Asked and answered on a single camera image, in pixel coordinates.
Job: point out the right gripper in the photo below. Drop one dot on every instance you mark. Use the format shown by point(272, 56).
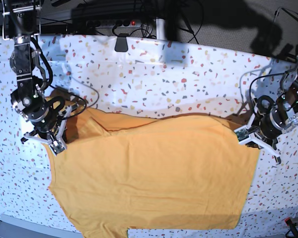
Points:
point(51, 124)

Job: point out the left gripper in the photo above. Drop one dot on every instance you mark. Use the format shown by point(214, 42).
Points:
point(263, 128)

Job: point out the yellow orange T-shirt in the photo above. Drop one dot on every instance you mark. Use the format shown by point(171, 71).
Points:
point(122, 172)

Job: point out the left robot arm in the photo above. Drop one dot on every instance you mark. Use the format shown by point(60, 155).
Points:
point(287, 99)

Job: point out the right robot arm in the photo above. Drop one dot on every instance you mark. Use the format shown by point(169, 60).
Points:
point(22, 24)

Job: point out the red black clamp right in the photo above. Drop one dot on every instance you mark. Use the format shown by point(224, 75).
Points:
point(292, 232)

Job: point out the white terrazzo pattern tablecloth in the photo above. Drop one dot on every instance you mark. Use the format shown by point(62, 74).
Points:
point(152, 79)

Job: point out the black table clamp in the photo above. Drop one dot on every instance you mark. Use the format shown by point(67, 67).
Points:
point(121, 45)

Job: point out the white power strip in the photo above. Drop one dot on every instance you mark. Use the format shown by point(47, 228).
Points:
point(109, 23)

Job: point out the white aluminium frame post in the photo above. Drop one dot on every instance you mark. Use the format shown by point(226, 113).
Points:
point(160, 29)

